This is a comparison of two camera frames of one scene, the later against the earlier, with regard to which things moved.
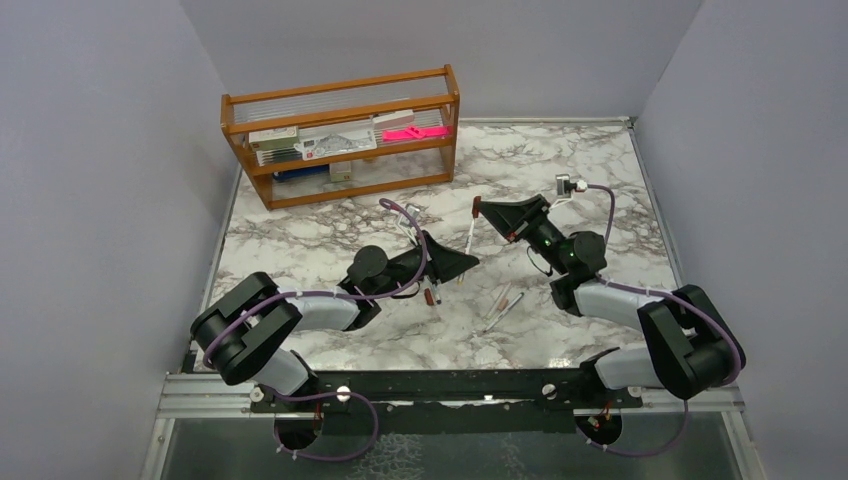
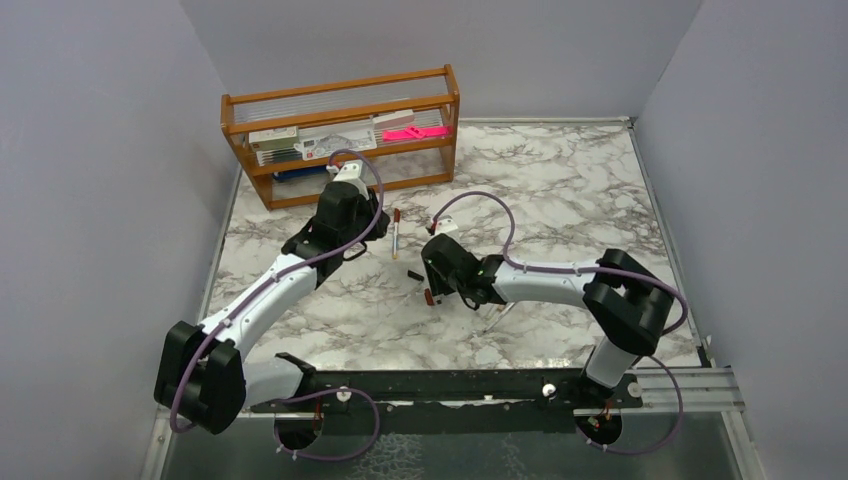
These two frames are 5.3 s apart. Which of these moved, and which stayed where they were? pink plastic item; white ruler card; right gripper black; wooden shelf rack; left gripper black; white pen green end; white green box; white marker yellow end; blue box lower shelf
Moved: right gripper black; white marker yellow end; left gripper black
Stayed: white pen green end; white green box; blue box lower shelf; white ruler card; pink plastic item; wooden shelf rack
